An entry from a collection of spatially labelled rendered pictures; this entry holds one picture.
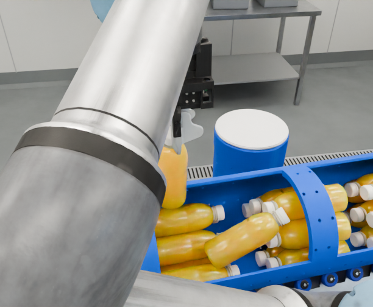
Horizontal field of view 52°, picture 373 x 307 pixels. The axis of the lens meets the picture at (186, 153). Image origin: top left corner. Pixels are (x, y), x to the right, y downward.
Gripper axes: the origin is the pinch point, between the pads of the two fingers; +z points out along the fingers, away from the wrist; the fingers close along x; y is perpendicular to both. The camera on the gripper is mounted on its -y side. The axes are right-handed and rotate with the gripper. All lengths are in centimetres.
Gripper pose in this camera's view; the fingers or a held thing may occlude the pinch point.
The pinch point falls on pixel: (172, 142)
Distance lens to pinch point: 74.2
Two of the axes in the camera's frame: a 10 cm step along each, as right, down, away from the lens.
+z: 0.2, 8.0, 6.0
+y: 9.7, -1.5, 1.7
